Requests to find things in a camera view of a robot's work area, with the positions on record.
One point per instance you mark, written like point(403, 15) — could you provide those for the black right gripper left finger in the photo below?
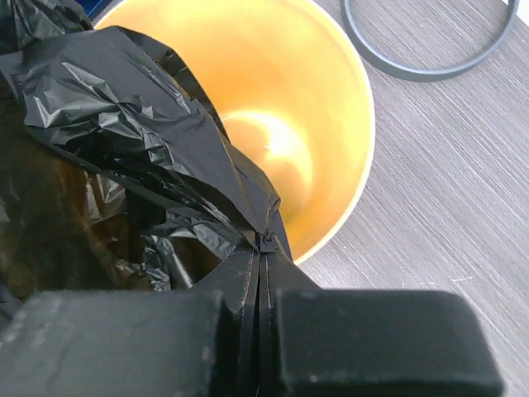
point(197, 342)

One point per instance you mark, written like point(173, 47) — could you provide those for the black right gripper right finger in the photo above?
point(360, 342)

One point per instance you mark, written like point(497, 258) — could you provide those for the black trash bag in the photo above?
point(116, 171)

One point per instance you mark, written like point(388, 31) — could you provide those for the yellow capybara trash bin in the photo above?
point(291, 91)

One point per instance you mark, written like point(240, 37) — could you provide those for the blue tray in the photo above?
point(97, 8)

